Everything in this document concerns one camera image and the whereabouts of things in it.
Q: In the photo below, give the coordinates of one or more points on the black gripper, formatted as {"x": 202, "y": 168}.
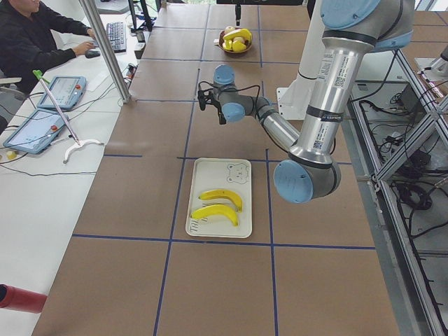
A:
{"x": 220, "y": 113}
{"x": 237, "y": 8}

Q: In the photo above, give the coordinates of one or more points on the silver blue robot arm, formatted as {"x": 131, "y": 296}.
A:
{"x": 351, "y": 29}

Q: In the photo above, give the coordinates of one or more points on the brown wicker basket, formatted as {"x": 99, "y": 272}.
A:
{"x": 238, "y": 38}

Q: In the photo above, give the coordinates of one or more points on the yellow lemon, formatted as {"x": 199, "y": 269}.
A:
{"x": 239, "y": 46}

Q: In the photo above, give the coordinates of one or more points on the yellow starfruit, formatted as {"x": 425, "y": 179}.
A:
{"x": 227, "y": 45}

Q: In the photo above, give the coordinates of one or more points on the white rectangular bear tray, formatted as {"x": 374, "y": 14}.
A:
{"x": 220, "y": 203}

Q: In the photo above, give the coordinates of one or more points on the black computer keyboard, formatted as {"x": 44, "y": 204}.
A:
{"x": 116, "y": 33}

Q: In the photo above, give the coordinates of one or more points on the white curved plastic piece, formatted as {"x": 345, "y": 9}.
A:
{"x": 82, "y": 148}

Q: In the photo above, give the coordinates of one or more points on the black computer mouse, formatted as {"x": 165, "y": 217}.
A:
{"x": 92, "y": 53}

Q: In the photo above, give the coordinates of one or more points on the upper blue teach pendant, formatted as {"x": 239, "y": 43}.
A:
{"x": 67, "y": 90}

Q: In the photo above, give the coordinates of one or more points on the blue teach pendant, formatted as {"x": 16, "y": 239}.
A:
{"x": 37, "y": 132}
{"x": 67, "y": 90}

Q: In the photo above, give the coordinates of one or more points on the lower blue teach pendant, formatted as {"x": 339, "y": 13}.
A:
{"x": 37, "y": 132}

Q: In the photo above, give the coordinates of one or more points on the pink metal rod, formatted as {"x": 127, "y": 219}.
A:
{"x": 38, "y": 74}

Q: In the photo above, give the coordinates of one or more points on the person in black hoodie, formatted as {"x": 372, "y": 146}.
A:
{"x": 27, "y": 43}

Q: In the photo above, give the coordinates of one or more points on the red cylinder bottle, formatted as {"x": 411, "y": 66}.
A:
{"x": 21, "y": 300}

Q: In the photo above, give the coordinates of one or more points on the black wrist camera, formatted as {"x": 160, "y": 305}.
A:
{"x": 205, "y": 96}

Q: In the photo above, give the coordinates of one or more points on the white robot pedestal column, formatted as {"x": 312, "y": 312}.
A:
{"x": 294, "y": 99}

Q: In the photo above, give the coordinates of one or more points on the aluminium frame post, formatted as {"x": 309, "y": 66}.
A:
{"x": 95, "y": 20}

